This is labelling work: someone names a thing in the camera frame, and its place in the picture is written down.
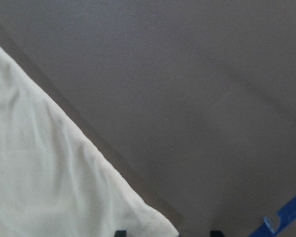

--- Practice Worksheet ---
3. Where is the cream long-sleeve printed shirt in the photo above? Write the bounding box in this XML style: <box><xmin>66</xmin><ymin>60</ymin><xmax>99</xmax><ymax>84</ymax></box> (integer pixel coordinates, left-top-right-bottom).
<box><xmin>0</xmin><ymin>47</ymin><xmax>179</xmax><ymax>237</ymax></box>

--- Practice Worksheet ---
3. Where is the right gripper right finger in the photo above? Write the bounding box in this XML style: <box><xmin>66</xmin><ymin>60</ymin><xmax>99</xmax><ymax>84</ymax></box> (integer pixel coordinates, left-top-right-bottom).
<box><xmin>210</xmin><ymin>230</ymin><xmax>225</xmax><ymax>237</ymax></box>

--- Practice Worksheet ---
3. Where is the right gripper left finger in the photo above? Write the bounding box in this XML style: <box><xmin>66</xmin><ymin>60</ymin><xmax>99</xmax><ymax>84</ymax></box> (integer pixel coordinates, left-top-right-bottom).
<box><xmin>114</xmin><ymin>230</ymin><xmax>127</xmax><ymax>237</ymax></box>

